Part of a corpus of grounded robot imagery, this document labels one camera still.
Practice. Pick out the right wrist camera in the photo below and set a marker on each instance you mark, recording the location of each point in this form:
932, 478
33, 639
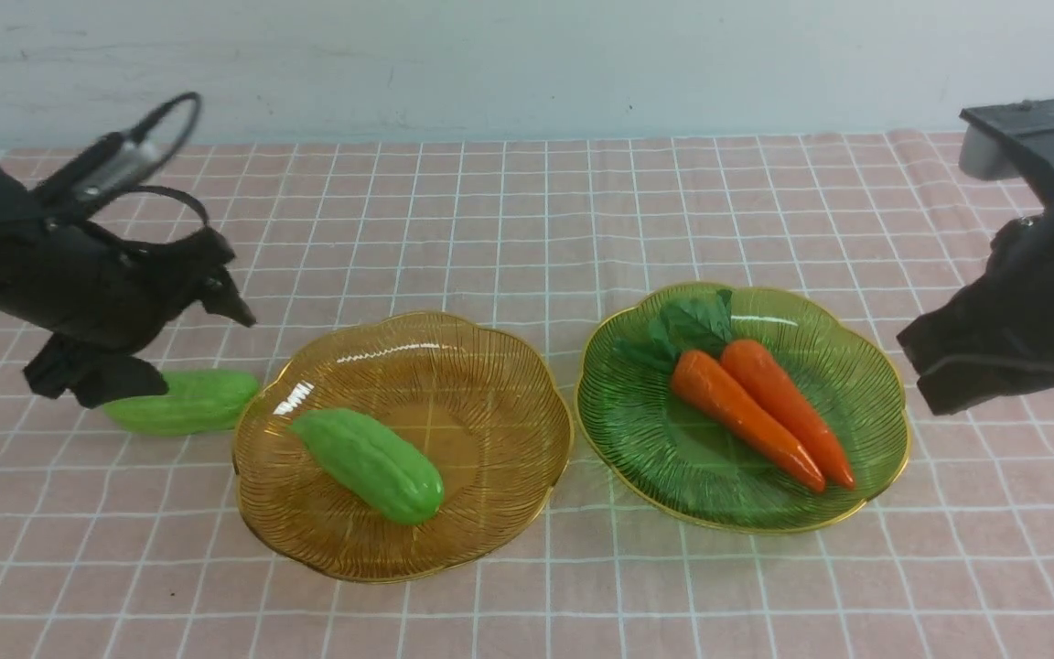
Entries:
1009, 141

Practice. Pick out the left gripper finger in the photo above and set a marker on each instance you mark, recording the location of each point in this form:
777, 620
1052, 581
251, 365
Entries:
94, 376
220, 296

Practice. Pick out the green toy bitter gourd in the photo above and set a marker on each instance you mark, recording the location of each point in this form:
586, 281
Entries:
393, 477

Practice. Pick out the amber ribbed plastic plate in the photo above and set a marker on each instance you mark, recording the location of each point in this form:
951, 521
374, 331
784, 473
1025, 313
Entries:
480, 403

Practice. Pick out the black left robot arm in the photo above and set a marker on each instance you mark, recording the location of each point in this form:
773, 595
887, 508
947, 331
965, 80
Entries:
101, 298

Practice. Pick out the green ribbed plastic plate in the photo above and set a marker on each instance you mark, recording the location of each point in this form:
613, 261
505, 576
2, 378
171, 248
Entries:
686, 464

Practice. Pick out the orange toy carrot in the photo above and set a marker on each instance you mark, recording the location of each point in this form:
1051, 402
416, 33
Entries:
764, 379
697, 378

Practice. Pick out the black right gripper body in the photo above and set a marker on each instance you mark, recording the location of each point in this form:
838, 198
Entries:
995, 336

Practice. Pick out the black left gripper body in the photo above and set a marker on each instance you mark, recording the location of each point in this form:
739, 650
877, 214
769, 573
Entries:
77, 280

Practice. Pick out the green toy gourd far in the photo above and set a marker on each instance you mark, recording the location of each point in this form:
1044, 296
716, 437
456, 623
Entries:
196, 402

